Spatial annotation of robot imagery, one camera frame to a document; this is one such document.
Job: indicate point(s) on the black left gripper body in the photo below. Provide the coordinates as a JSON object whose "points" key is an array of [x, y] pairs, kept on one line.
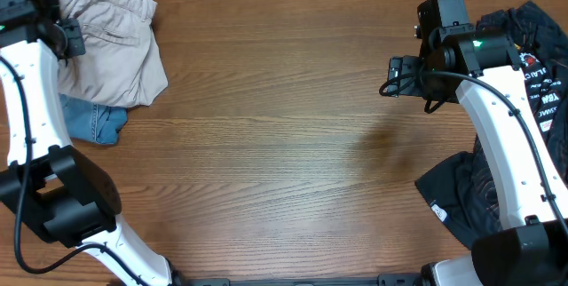
{"points": [[74, 46]]}

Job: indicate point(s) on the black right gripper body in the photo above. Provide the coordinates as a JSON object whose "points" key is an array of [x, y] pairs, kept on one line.
{"points": [[405, 75]]}

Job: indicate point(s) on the beige cotton shorts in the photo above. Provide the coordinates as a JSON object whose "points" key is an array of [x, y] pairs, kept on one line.
{"points": [[122, 65]]}

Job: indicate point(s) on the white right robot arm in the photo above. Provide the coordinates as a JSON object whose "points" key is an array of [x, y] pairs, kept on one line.
{"points": [[481, 70]]}

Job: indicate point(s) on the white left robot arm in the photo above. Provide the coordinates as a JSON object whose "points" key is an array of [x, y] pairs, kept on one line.
{"points": [[51, 188]]}

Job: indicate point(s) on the folded blue denim jeans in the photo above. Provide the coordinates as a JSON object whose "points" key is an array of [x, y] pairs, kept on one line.
{"points": [[93, 122]]}

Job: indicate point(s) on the black printed cycling jersey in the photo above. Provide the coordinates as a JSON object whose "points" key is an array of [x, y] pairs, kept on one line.
{"points": [[518, 167]]}

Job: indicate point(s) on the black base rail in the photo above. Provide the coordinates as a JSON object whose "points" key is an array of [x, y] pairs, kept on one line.
{"points": [[310, 280]]}

